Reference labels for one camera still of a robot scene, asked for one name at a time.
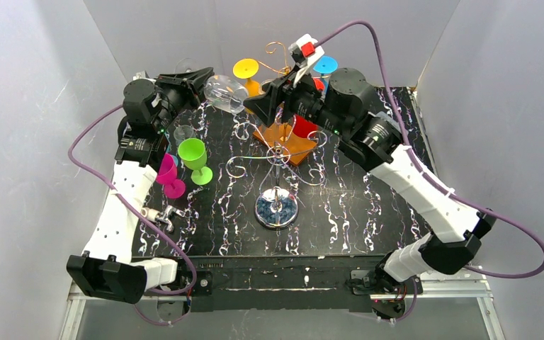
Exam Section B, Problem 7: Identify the clear wine glass front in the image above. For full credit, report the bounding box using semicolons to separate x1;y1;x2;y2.
174;57;248;115

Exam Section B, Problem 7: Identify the clear patterned wine glass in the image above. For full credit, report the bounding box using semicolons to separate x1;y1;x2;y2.
172;125;196;146

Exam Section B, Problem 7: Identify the green wine glass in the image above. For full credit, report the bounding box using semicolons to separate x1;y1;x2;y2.
178;138;213;186

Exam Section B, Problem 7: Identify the pink wine glass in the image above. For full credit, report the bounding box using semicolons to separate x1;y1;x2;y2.
156;153;186;199

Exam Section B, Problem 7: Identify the teal blue wine glass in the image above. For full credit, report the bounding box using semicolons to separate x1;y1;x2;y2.
166;142;179;166

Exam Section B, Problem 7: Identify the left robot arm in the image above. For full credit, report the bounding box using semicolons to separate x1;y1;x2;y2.
66;67;215;304

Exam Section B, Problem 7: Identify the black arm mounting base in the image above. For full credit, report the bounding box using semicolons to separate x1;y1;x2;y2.
142;255;423;324

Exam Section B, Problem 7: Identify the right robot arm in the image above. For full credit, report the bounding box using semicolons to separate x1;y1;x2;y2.
244;68;494;285

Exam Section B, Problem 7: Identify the red wine glass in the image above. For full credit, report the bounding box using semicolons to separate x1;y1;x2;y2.
293;78;325;138

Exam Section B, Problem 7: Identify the orange wooden rack base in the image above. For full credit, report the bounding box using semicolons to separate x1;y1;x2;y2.
252;121;317;166

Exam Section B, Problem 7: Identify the blue wine glass rear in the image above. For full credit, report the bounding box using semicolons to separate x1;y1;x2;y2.
313;55;338;89

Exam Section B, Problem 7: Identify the yellow orange wine glass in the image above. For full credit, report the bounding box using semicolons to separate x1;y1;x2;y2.
232;58;260;97

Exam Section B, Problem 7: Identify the clear plastic screw box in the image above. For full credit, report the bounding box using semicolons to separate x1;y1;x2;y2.
377;111;400;130

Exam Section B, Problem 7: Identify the chrome faucet tap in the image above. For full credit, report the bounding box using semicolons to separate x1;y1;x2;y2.
140;205;186;233

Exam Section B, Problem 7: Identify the gold wire glass rack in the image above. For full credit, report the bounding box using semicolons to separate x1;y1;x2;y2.
256;41;293;76

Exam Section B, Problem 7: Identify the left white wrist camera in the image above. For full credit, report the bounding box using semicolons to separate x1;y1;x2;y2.
132;71;149;80

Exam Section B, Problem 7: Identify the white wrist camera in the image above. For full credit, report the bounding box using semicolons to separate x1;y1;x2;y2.
288;33;324;88
132;71;149;80

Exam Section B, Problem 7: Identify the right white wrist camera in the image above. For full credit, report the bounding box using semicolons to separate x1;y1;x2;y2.
288;33;324;88

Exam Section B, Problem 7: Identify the silver wire glass rack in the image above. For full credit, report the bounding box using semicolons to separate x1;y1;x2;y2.
225;121;329;232

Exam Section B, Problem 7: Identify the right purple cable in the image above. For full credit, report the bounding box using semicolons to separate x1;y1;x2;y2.
314;19;544;322

